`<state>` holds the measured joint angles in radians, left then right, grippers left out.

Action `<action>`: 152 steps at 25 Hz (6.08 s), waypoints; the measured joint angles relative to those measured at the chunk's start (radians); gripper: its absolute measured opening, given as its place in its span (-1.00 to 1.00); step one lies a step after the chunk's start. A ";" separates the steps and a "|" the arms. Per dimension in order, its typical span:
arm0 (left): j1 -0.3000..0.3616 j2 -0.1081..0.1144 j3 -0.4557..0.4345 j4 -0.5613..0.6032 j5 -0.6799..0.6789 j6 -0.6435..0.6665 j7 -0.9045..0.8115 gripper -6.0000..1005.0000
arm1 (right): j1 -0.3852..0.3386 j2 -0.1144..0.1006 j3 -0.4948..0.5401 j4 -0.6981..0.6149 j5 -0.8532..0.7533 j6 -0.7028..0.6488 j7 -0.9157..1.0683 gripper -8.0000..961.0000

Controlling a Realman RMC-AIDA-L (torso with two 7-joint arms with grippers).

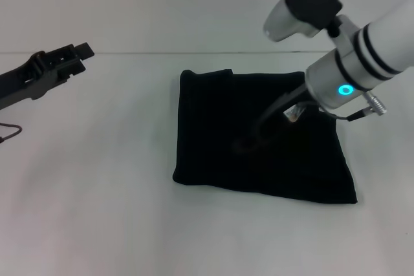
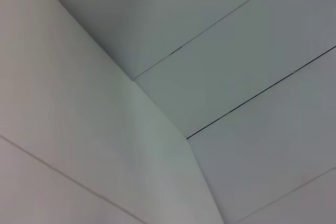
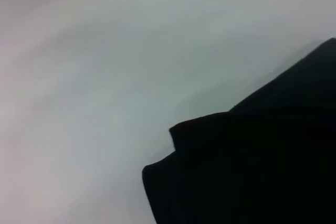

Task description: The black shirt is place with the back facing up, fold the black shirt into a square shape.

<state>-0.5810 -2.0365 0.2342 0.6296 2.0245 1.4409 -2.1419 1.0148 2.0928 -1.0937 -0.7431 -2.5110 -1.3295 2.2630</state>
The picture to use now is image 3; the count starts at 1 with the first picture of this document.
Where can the black shirt with pink print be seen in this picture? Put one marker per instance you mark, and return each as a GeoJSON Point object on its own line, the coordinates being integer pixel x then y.
{"type": "Point", "coordinates": [249, 155]}

